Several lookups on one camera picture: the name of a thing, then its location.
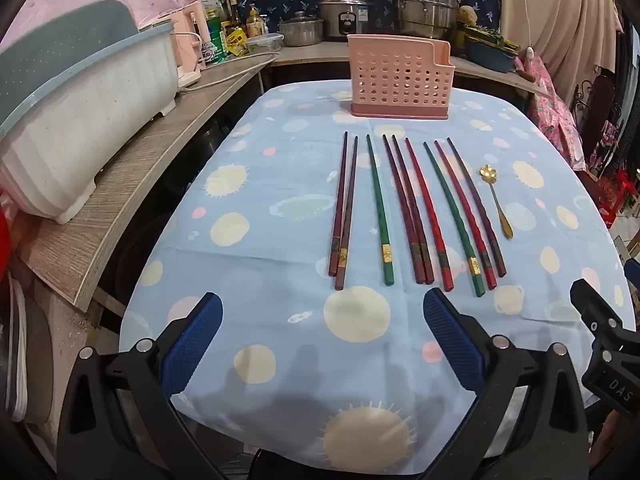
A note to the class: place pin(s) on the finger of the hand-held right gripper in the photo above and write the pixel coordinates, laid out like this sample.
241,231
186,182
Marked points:
597,310
635,277

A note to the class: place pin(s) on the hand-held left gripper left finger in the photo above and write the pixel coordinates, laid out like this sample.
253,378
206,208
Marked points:
197,332

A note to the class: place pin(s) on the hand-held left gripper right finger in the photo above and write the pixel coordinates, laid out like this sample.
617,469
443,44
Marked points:
450,335

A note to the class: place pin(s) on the green chopstick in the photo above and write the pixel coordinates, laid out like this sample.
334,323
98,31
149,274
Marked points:
387,265
475,270

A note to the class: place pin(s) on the maroon chopstick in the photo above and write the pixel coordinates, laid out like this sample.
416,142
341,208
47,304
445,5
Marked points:
416,265
428,265

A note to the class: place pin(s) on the dark purple chopstick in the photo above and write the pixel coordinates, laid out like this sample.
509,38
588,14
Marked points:
498,265

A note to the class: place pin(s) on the dark brown chopstick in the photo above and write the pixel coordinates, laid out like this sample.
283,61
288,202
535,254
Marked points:
341,270

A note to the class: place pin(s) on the dark red chopstick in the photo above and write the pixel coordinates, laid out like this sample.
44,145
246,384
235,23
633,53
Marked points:
332,265

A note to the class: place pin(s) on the gold flower spoon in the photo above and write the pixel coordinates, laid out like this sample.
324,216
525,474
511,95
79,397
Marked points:
487,172

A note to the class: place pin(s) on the pink perforated utensil holder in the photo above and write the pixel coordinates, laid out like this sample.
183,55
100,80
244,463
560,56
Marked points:
395,75

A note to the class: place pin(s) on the red plastic stool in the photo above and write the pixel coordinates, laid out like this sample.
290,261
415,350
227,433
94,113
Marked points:
617,200

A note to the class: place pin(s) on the blue planet print tablecloth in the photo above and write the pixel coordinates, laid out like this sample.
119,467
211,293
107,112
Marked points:
280,240

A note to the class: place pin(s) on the grey wood-grain side shelf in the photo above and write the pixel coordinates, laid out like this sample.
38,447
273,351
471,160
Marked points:
125,185

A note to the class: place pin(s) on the dark metal chair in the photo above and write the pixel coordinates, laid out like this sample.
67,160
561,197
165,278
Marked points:
600,110

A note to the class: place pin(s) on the white round plates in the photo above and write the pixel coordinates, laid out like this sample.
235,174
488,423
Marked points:
25,360

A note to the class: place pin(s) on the pink floral garment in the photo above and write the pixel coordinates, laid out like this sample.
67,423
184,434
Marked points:
555,110

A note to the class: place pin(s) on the hanging clothes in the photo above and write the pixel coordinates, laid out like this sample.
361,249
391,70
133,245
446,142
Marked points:
627,85

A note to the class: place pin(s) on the red plastic tub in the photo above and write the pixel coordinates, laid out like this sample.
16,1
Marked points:
7,240

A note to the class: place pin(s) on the white dish rack blue lid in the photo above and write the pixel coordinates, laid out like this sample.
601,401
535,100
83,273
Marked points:
90,110

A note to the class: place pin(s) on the blue plastic basin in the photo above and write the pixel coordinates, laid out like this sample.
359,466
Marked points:
487,60

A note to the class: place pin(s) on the beige curtain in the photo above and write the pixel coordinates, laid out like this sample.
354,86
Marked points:
560,10

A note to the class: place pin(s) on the yellow green striped bowl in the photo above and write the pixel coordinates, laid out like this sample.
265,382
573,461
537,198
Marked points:
487,37

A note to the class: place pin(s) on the green milk powder tin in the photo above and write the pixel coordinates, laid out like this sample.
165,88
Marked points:
215,45

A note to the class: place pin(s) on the yellow snack packet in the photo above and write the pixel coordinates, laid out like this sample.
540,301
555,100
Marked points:
236,42

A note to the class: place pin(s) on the clear plastic food container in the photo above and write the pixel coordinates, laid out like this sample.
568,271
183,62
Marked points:
265,42

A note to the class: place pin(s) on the pink electric kettle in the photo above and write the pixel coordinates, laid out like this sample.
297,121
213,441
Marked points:
187,25

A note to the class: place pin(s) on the brown loofah sponge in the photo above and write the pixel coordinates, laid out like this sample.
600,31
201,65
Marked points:
467,15

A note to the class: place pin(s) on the bottles of condiments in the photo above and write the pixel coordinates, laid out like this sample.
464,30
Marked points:
255,22

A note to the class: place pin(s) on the small steel pot with lid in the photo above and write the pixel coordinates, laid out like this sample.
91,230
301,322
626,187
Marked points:
300,32

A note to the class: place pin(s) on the dark sauce bottle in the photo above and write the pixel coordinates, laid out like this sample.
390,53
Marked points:
234,15

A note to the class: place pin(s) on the white green carton box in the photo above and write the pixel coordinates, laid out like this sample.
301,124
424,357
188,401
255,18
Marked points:
212,10

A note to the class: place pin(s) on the large steel steamer pot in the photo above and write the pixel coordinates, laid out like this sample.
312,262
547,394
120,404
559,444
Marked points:
425,5

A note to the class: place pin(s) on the steel rice cooker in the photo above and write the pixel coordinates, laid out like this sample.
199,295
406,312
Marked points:
345,15

